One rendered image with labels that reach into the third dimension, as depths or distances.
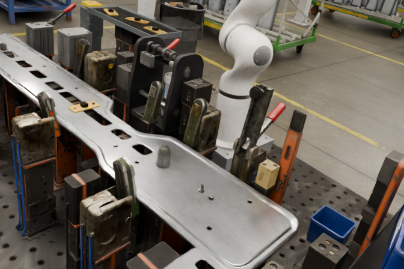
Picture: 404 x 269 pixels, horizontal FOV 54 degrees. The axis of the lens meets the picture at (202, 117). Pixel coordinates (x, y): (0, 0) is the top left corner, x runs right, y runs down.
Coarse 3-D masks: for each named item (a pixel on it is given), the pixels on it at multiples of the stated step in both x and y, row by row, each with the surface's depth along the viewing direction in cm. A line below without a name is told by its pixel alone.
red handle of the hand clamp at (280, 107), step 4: (280, 104) 96; (284, 104) 97; (276, 108) 96; (280, 108) 96; (284, 108) 97; (272, 112) 96; (276, 112) 96; (280, 112) 96; (268, 116) 95; (272, 116) 95; (276, 116) 95; (268, 120) 95; (272, 120) 95; (264, 124) 95; (268, 124) 95; (264, 128) 94; (260, 132) 94; (264, 132) 95; (260, 136) 94; (248, 140) 93; (244, 144) 93; (248, 144) 92; (244, 148) 92
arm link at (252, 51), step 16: (240, 32) 127; (256, 32) 124; (240, 48) 124; (256, 48) 121; (272, 48) 125; (240, 64) 125; (256, 64) 124; (224, 80) 135; (240, 80) 132; (240, 96) 135
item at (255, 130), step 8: (256, 88) 85; (264, 88) 88; (272, 88) 87; (256, 96) 85; (264, 96) 88; (256, 104) 89; (264, 104) 87; (248, 112) 90; (256, 112) 90; (264, 112) 88; (248, 120) 90; (256, 120) 90; (248, 128) 92; (256, 128) 89; (240, 136) 92; (248, 136) 92; (256, 136) 90; (240, 144) 92; (240, 152) 94; (248, 152) 91
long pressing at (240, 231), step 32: (0, 64) 130; (32, 64) 134; (32, 96) 114; (96, 96) 120; (96, 128) 103; (128, 128) 105; (192, 160) 96; (160, 192) 84; (192, 192) 85; (224, 192) 87; (256, 192) 88; (192, 224) 77; (224, 224) 78; (256, 224) 79; (288, 224) 80; (224, 256) 70; (256, 256) 72
